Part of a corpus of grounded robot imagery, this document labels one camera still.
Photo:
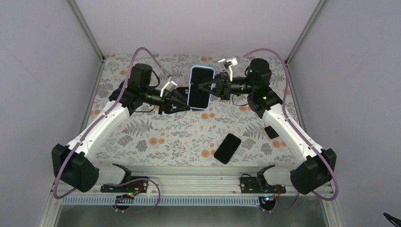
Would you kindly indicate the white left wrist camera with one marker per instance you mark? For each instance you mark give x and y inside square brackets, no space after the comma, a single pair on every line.
[168,87]

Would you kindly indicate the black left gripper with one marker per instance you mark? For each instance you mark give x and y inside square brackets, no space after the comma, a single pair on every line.
[167,103]

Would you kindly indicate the floral patterned table mat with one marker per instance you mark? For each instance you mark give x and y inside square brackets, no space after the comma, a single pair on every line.
[189,138]

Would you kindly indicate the black phone without case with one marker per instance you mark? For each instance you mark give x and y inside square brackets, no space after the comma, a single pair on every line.
[227,148]

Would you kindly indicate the aluminium left corner post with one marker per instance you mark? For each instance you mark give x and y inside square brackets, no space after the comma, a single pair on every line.
[84,25]

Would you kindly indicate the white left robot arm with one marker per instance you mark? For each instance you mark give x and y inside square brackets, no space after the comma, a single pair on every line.
[74,163]

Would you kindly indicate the aluminium right corner post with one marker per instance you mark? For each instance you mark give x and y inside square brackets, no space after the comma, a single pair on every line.
[305,30]

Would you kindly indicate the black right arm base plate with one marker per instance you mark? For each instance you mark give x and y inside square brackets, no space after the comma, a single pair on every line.
[252,185]

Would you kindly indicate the black phone case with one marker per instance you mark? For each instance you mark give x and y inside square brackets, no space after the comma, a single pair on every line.
[183,93]

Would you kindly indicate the phone in peach case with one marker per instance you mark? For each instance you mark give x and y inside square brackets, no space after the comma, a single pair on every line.
[270,133]

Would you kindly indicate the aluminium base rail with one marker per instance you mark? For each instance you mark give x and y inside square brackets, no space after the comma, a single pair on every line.
[195,181]

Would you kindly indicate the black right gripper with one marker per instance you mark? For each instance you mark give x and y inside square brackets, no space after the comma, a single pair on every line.
[222,87]

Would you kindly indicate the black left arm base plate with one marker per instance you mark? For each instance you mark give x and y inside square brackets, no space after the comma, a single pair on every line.
[138,186]

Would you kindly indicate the aluminium corner post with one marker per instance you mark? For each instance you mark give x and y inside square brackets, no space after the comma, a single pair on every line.
[305,30]
[84,25]

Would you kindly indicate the perforated cable tray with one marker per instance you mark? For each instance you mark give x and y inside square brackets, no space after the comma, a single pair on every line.
[143,200]

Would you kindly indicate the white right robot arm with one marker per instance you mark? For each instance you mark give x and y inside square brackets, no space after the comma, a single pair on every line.
[314,164]

